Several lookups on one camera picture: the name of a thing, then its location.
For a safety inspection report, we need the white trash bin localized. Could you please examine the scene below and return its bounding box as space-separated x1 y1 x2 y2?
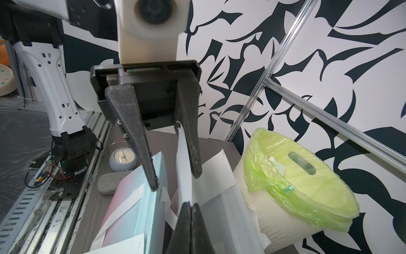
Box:
233 158 323 254

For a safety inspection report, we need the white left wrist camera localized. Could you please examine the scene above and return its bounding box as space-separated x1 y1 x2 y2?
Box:
114 1 191 65

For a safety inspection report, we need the white gift bag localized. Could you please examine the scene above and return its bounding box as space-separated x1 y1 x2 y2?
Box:
192 150 271 254

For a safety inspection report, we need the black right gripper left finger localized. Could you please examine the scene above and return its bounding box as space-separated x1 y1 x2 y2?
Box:
166 202 191 254

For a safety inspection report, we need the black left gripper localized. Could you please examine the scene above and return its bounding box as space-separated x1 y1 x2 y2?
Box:
90 60 203 192

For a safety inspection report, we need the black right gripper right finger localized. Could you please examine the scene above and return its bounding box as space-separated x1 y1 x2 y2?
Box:
191 203 215 254

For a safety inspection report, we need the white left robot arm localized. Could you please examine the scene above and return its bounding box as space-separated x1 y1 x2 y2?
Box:
1 1 202 191

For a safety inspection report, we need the pink and teal gift bag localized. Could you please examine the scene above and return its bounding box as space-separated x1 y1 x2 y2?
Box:
89 152 170 254

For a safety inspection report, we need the grey oval case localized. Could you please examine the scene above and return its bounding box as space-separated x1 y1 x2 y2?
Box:
97 170 132 195

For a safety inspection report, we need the small round alarm clock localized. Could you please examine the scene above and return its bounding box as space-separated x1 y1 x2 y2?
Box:
107 141 137 173

